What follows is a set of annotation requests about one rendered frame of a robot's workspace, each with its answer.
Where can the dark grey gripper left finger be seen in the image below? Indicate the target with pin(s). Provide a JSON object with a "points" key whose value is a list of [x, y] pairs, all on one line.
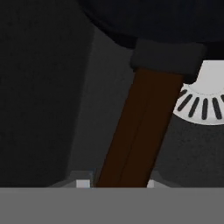
{"points": [[80, 180]]}

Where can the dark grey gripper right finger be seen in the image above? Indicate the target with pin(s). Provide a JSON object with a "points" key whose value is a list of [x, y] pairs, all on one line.
{"points": [[157, 181]]}

